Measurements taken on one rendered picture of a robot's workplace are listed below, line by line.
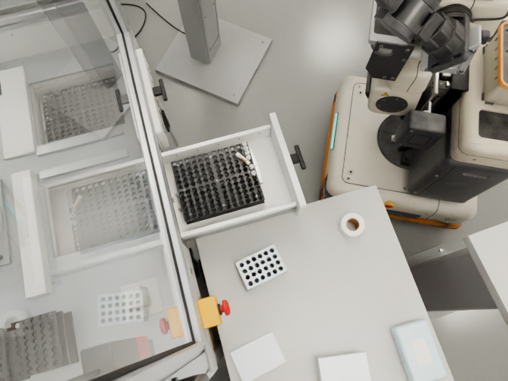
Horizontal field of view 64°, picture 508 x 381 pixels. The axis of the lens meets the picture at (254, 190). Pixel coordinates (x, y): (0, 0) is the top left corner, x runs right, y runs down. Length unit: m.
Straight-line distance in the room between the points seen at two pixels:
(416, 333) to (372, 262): 0.22
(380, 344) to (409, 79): 0.78
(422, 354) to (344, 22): 1.91
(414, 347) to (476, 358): 0.99
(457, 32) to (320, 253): 0.66
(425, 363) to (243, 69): 1.69
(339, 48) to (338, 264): 1.53
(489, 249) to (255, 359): 0.75
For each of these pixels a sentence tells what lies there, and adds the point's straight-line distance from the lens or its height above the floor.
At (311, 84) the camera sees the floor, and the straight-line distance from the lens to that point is 2.33.
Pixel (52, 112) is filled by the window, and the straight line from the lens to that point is 0.47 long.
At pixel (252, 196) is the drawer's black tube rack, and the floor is 0.90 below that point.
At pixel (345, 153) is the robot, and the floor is 0.28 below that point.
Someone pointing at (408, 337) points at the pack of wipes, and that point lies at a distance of 1.23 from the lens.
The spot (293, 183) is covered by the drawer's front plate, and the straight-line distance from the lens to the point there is 1.09.
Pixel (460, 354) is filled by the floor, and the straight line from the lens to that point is 2.17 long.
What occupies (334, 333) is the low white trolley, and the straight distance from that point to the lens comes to 1.22.
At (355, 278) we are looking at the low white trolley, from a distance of 1.24.
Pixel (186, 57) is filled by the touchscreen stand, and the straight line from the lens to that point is 2.38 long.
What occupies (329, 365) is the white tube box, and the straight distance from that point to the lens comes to 1.17.
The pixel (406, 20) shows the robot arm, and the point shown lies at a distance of 0.97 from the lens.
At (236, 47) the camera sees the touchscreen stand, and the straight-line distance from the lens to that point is 2.40.
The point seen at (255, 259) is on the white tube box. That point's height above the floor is 0.76.
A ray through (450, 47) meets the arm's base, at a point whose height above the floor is 1.21.
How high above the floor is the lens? 1.96
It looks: 73 degrees down
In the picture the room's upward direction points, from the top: straight up
